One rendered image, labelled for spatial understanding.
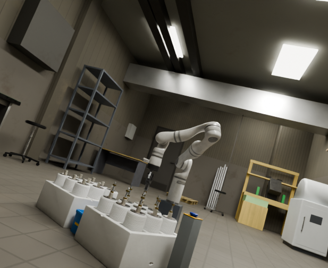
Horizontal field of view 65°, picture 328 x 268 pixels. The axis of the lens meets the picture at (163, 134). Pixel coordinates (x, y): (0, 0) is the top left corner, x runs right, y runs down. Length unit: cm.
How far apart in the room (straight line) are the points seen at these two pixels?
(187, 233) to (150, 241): 18
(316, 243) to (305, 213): 48
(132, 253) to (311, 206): 428
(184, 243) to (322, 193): 433
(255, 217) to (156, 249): 564
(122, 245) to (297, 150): 767
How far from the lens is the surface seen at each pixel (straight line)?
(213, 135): 147
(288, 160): 845
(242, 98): 700
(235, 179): 895
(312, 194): 533
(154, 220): 132
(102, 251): 132
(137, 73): 772
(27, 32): 457
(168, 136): 156
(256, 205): 687
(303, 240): 521
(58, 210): 173
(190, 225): 127
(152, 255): 134
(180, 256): 130
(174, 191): 180
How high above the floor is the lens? 44
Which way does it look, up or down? 9 degrees up
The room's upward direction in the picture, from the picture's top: 19 degrees clockwise
